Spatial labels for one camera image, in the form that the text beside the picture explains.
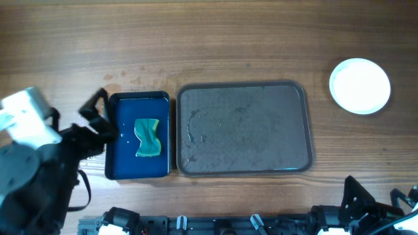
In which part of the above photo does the brown serving tray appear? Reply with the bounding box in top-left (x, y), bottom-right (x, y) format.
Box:
top-left (176, 80), bottom-right (314, 177)

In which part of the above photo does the black water tray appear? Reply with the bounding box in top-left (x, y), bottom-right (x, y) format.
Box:
top-left (104, 91), bottom-right (171, 180)

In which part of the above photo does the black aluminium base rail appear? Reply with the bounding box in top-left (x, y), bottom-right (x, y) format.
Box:
top-left (77, 214), bottom-right (315, 235)

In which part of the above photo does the green yellow sponge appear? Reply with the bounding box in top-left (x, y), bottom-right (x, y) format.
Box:
top-left (134, 119), bottom-right (162, 157)

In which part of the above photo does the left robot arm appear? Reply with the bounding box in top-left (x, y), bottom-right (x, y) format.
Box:
top-left (1, 87), bottom-right (119, 234)

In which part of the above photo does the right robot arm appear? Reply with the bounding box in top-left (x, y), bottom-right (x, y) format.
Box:
top-left (307, 176), bottom-right (417, 235)

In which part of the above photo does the white plate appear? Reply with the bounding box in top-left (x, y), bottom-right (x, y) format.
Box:
top-left (329, 58), bottom-right (391, 115)

